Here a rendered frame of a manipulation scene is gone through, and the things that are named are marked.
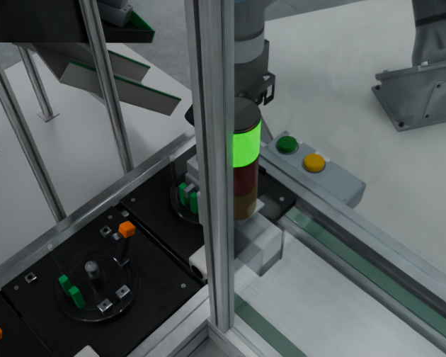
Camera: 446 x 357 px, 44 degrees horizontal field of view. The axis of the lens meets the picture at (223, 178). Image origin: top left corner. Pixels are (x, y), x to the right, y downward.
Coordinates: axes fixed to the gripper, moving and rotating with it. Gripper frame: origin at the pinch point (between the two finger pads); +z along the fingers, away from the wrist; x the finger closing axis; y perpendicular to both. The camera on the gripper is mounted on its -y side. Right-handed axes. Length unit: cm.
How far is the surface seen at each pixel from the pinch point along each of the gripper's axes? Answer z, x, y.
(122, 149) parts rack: 7.2, 19.0, -11.1
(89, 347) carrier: 8.4, -8.2, -39.6
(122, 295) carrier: 6.8, -5.9, -30.9
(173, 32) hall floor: 107, 146, 104
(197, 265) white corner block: 8.4, -9.8, -18.2
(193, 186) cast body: 2.8, -0.4, -9.9
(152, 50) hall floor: 107, 142, 87
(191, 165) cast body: -1.1, 0.8, -8.9
